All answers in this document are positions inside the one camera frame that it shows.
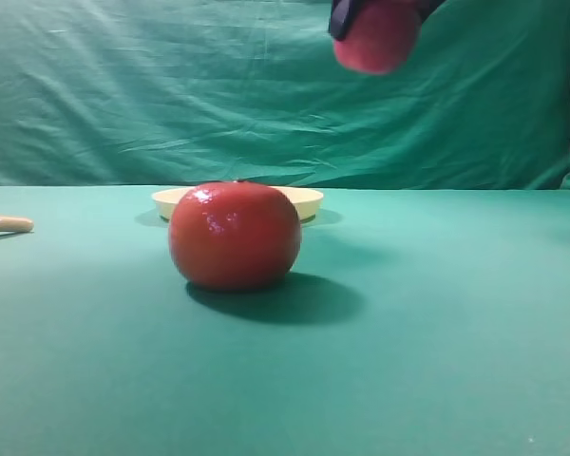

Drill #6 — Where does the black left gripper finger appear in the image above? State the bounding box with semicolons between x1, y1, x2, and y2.
328;0;369;41

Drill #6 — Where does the red-orange tangerine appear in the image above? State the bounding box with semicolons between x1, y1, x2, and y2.
168;181;301;292

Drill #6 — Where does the wooden handle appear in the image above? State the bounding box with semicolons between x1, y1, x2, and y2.
0;215;34;233

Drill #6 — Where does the dark red apple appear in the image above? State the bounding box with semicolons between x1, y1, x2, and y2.
332;1;421;75

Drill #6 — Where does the yellow plate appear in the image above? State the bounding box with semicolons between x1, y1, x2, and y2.
151;186;324;221

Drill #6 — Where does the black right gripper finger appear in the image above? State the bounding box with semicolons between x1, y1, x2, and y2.
405;0;445;25

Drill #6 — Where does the green backdrop cloth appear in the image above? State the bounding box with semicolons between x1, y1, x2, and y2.
0;1;570;190

